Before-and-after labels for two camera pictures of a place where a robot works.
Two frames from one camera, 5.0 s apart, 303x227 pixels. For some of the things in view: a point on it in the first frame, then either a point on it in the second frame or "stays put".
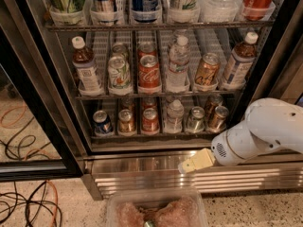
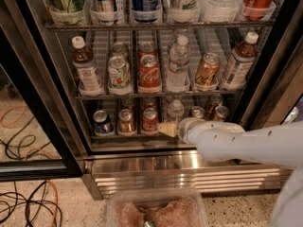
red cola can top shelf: [258, 0] stays put
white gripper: [223, 151] → [183, 130]
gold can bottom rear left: [127, 103] stays put
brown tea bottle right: [240, 62] stays put
